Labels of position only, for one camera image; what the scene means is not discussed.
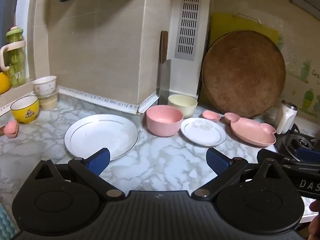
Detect white bottle with metal cap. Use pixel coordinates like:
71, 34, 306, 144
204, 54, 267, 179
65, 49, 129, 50
274, 100, 298, 135

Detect music note edge strip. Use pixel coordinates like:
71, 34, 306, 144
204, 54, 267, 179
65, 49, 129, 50
0, 86, 159, 115

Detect grey vent grille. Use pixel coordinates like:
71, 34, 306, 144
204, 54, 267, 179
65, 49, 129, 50
174, 0, 202, 61

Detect clear plastic container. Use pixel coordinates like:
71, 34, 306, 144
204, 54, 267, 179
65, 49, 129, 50
37, 91, 59, 111

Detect small white plate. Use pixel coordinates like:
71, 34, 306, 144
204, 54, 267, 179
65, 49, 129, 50
180, 117, 227, 147

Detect black gas stove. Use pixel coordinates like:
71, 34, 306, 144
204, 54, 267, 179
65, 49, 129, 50
276, 124, 320, 160

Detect cleaver with wooden handle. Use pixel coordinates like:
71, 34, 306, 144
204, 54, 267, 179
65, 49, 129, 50
156, 31, 172, 105

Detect round wooden cutting board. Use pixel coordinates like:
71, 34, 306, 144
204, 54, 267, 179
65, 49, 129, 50
201, 30, 286, 118

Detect pink bowl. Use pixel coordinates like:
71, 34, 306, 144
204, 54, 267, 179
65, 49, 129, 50
146, 105, 184, 137

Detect person's right hand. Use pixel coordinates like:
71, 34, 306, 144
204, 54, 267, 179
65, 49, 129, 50
309, 200, 320, 240

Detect white floral bowl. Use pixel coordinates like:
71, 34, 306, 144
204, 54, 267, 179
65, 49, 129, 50
32, 76, 57, 97

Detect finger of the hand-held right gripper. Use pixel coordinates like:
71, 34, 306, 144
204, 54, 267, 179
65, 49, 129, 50
257, 149, 300, 167
294, 147, 320, 163

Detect yellow bowl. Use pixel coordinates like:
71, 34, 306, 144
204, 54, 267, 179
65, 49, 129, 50
10, 95, 40, 124

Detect yellow mug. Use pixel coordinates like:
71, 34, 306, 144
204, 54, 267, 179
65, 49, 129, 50
0, 71, 12, 95

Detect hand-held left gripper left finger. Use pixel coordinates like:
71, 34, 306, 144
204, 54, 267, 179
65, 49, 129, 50
32, 148, 125, 202

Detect cream bowl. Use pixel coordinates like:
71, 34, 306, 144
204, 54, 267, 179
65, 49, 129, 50
167, 94, 198, 118

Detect green water bottle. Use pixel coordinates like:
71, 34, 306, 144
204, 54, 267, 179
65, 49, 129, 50
0, 26, 27, 88

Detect yellow cutting board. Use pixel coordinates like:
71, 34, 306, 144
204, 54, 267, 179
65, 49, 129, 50
209, 12, 279, 53

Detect small pink dish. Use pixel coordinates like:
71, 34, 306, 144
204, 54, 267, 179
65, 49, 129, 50
202, 110, 222, 122

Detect large white plate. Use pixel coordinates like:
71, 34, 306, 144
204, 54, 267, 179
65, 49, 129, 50
64, 114, 139, 162

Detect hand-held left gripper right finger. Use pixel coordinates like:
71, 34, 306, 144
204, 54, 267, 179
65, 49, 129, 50
191, 147, 284, 202

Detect light blue bumpy tray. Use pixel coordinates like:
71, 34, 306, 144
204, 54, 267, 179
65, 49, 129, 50
0, 202, 19, 240

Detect pink mouse-shaped plate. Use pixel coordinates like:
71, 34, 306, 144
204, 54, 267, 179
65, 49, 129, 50
223, 112, 277, 147

